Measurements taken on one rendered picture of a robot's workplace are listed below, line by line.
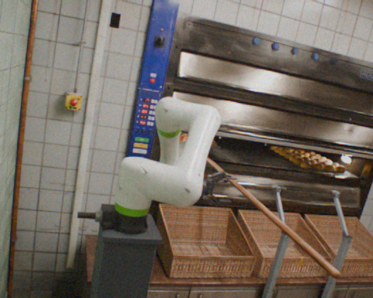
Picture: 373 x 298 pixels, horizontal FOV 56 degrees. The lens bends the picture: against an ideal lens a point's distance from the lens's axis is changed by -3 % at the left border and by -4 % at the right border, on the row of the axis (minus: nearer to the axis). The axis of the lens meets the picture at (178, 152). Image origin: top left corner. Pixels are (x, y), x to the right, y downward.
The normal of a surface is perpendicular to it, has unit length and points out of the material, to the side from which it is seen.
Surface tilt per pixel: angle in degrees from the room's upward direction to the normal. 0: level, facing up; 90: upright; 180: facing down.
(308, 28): 90
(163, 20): 90
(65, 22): 90
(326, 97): 69
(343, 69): 90
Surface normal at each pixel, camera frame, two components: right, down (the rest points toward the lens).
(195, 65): 0.30, -0.07
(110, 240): 0.27, 0.28
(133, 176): -0.18, 0.18
